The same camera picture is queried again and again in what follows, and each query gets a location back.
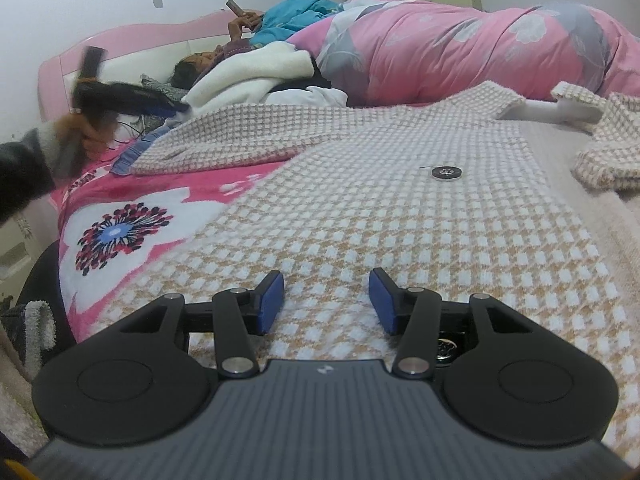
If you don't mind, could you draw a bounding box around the beige white houndstooth cardigan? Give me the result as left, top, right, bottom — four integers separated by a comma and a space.
94, 84, 639, 464

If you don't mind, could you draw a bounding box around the operator left hand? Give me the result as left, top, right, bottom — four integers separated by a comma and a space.
53, 113, 118, 162

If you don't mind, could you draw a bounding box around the blue denim garment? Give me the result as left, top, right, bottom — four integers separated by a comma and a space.
111, 126, 171, 177

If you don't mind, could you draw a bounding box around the pink bed headboard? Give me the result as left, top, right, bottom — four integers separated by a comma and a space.
38, 11, 234, 120

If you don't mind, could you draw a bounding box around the person lying on bed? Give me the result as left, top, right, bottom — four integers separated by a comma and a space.
169, 0, 264, 90

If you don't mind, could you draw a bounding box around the pink floral bed sheet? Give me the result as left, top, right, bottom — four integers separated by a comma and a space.
60, 105, 435, 360

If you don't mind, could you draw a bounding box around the white fleece blanket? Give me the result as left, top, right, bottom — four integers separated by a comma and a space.
180, 40, 329, 109

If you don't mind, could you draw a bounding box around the blue crumpled cloth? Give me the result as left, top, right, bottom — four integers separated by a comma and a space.
248, 0, 344, 47

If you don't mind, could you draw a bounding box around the pink grey floral duvet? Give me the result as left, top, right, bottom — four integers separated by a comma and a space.
288, 0, 639, 106

